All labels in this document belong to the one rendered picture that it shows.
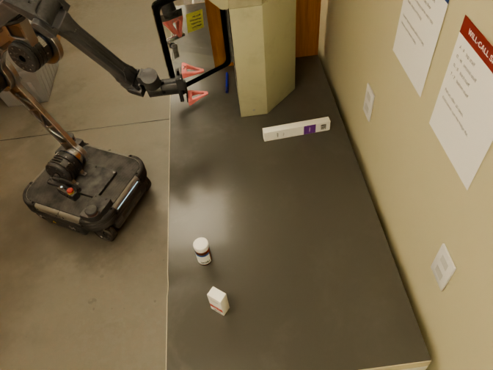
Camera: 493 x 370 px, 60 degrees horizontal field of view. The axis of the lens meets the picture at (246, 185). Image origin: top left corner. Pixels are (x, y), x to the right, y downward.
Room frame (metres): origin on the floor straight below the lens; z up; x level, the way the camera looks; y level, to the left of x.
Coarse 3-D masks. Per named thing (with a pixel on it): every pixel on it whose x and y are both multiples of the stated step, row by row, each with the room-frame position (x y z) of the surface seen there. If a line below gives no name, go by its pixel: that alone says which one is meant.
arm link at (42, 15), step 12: (0, 0) 1.24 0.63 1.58; (12, 0) 1.17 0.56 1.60; (24, 0) 1.18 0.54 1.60; (36, 0) 1.19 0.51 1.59; (48, 0) 1.20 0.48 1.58; (0, 12) 1.26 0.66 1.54; (12, 12) 1.23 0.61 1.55; (24, 12) 1.17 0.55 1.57; (36, 12) 1.17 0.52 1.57; (48, 12) 1.17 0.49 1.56; (0, 24) 1.32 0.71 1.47; (48, 24) 1.16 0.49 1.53
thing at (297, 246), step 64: (320, 64) 1.66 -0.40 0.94; (192, 128) 1.32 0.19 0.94; (256, 128) 1.28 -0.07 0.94; (192, 192) 0.99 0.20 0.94; (256, 192) 0.95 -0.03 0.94; (320, 192) 0.92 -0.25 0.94; (192, 256) 0.72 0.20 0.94; (256, 256) 0.70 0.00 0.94; (320, 256) 0.67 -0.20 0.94; (384, 256) 0.64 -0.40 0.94; (192, 320) 0.51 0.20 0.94; (256, 320) 0.49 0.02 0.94; (320, 320) 0.47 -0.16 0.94; (384, 320) 0.45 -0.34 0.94
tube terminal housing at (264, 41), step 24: (240, 0) 1.36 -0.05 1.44; (264, 0) 1.37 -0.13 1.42; (288, 0) 1.47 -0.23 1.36; (240, 24) 1.36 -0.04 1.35; (264, 24) 1.37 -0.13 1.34; (288, 24) 1.47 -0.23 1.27; (240, 48) 1.36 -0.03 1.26; (264, 48) 1.36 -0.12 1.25; (288, 48) 1.47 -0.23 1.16; (240, 72) 1.36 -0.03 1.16; (264, 72) 1.36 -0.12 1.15; (288, 72) 1.47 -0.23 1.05; (240, 96) 1.36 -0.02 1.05; (264, 96) 1.36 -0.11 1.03
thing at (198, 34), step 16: (176, 0) 1.56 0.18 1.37; (192, 0) 1.59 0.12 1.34; (176, 16) 1.55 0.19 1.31; (192, 16) 1.59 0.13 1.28; (208, 16) 1.62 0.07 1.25; (176, 32) 1.54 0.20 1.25; (192, 32) 1.58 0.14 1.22; (208, 32) 1.62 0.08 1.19; (192, 48) 1.57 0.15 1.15; (208, 48) 1.61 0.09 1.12; (176, 64) 1.52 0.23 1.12; (192, 64) 1.56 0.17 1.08; (208, 64) 1.60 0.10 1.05
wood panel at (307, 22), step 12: (300, 0) 1.73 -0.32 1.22; (312, 0) 1.74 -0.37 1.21; (300, 12) 1.73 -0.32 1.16; (312, 12) 1.74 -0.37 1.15; (300, 24) 1.73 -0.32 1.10; (312, 24) 1.74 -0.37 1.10; (300, 36) 1.73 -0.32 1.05; (312, 36) 1.74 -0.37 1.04; (300, 48) 1.73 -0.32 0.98; (312, 48) 1.74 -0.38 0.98
